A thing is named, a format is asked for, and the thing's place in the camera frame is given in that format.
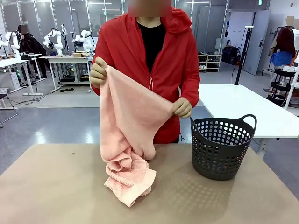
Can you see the white metal rack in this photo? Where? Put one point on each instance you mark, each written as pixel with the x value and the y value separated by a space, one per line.
pixel 293 84

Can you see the small cardboard box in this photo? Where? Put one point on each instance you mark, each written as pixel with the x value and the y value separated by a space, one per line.
pixel 80 55

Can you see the black luggage bags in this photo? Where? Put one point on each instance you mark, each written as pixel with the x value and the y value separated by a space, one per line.
pixel 230 55

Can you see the wooden shoe rack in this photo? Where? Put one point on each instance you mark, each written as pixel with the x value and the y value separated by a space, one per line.
pixel 210 63

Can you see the pink terry towel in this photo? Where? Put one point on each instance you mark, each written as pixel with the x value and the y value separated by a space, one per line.
pixel 126 105

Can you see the seated bystander in black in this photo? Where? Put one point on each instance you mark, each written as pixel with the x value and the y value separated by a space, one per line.
pixel 32 46

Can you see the black rolling cart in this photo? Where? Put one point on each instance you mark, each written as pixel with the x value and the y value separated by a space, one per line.
pixel 280 86

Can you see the person's left forearm red sleeve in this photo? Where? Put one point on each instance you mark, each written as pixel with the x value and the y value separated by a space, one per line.
pixel 191 91

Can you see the person's right hand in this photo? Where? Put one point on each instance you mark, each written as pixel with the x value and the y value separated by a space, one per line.
pixel 97 73

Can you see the person's left hand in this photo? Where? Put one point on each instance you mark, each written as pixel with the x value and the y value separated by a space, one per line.
pixel 183 107

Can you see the large white table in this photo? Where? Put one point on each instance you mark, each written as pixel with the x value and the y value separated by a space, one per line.
pixel 236 105

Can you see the dark grey perforated laundry basket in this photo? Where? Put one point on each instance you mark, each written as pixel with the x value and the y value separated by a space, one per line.
pixel 219 151

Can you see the black office chair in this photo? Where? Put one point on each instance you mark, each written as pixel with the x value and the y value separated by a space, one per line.
pixel 7 102

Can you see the white desk with T-legs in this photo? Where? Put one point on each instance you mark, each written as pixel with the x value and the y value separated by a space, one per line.
pixel 67 58
pixel 14 61

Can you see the grey open door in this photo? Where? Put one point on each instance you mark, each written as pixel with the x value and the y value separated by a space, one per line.
pixel 257 42

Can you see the person's torso in red jacket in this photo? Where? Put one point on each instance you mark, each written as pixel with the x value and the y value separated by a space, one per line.
pixel 133 46

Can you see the black controller box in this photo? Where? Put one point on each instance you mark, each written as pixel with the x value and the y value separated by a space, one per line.
pixel 67 79
pixel 84 79

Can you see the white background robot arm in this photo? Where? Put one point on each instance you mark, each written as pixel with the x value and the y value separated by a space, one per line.
pixel 86 40
pixel 56 40
pixel 11 43

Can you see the black tripod stand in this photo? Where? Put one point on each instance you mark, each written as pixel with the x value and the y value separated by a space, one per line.
pixel 243 53

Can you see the person's right forearm red sleeve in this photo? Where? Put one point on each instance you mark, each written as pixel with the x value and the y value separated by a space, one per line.
pixel 95 89

